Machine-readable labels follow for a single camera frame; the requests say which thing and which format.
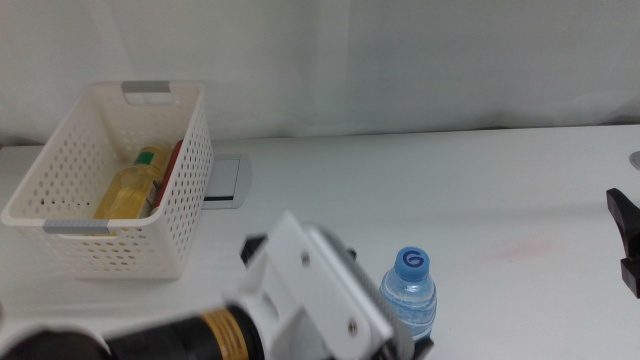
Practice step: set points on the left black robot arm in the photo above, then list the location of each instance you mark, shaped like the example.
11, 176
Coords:
50, 347

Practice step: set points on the white backdrop curtain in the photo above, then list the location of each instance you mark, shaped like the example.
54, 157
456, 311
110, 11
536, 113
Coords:
400, 60

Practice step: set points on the red cola can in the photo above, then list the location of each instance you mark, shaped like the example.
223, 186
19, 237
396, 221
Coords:
172, 165

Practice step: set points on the white perforated plastic basket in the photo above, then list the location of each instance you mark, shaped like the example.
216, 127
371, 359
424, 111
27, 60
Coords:
185, 210

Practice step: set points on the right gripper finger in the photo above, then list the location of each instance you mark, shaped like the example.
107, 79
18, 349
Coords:
627, 220

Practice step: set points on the yellow tea bottle white cap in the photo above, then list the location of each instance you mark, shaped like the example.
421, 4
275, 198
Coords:
130, 190

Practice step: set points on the clear water bottle blue cap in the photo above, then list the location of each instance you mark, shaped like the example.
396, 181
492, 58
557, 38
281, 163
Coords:
410, 295

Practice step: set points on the silver table socket panel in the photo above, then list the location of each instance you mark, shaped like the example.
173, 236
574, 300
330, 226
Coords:
225, 177

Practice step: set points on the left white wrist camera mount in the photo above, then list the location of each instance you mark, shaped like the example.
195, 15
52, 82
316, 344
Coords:
310, 280

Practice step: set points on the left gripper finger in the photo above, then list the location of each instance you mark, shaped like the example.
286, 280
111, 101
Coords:
421, 350
252, 247

